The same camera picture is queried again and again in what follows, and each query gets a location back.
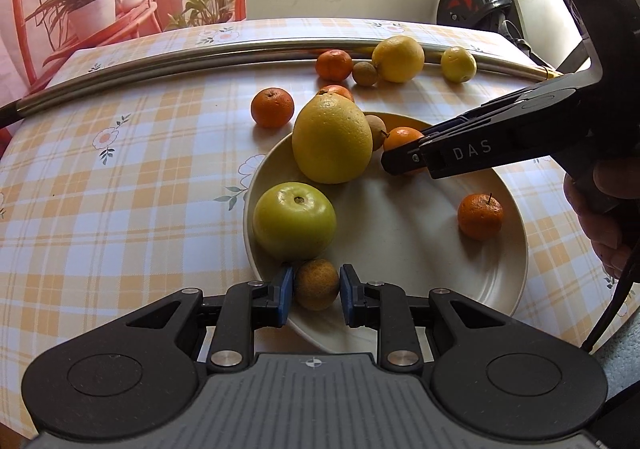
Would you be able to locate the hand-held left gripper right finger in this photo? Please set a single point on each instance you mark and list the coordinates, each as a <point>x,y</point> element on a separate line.
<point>346,296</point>

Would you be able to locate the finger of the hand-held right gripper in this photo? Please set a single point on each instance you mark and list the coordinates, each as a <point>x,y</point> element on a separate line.
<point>405,160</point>
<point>480,115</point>

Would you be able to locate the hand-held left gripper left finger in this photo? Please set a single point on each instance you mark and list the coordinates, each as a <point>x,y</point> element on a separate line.
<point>286,291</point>

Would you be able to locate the orange tangerine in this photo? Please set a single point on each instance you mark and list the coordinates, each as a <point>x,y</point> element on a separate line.
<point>400,138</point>
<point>334,65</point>
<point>272,108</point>
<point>340,92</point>
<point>480,218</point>

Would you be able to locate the small brown round fruit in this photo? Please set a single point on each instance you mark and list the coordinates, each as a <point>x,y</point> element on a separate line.
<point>365,73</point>
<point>316,285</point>
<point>376,131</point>

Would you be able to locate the small yellow lemon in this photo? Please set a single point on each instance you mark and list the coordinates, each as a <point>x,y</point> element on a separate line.
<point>458,64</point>

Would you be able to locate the green apple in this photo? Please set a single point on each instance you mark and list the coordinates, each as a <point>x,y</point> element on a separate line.
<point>292,224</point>

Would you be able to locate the large yellow grapefruit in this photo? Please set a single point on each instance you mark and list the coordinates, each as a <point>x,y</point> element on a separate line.
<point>330,141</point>

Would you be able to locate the cream round plate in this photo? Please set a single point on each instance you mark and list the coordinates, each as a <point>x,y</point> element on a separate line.
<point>410,249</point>

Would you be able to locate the large yellow lemon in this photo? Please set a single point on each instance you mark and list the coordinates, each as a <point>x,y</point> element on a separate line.
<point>398,59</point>

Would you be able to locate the person's right hand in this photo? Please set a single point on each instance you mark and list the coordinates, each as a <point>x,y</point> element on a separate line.
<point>600,234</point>

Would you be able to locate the yellow plaid floral tablecloth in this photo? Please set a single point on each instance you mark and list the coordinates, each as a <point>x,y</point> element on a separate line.
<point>125,179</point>

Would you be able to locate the long metal pole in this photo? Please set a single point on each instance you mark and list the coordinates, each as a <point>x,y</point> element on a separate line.
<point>150,66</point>

